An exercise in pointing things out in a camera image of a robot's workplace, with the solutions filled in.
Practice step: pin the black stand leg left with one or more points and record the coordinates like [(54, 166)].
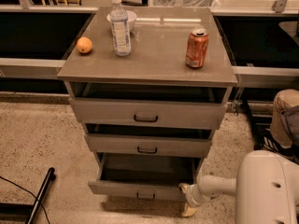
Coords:
[(27, 213)]

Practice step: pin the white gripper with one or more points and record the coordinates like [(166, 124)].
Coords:
[(192, 195)]

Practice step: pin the grey top drawer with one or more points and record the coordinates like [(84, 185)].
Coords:
[(148, 113)]

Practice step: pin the black wheeled stand leg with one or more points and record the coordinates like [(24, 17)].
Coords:
[(258, 143)]

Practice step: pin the orange fruit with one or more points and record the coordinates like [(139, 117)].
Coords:
[(84, 45)]

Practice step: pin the black white sneaker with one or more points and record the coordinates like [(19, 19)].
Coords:
[(272, 145)]

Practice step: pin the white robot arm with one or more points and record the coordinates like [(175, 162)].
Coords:
[(266, 190)]

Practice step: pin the grey bottom drawer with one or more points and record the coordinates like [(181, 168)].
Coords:
[(144, 177)]

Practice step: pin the person leg tan trousers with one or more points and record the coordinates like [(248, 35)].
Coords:
[(284, 125)]

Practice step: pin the grey middle drawer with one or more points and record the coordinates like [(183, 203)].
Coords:
[(148, 145)]

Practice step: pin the grey drawer cabinet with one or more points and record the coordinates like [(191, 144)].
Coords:
[(155, 70)]

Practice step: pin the clear plastic water bottle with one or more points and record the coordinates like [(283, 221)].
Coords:
[(121, 39)]

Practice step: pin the orange soda can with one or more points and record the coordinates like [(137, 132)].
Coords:
[(196, 48)]

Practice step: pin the grey drawer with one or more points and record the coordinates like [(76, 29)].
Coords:
[(148, 113), (148, 145), (144, 177)]

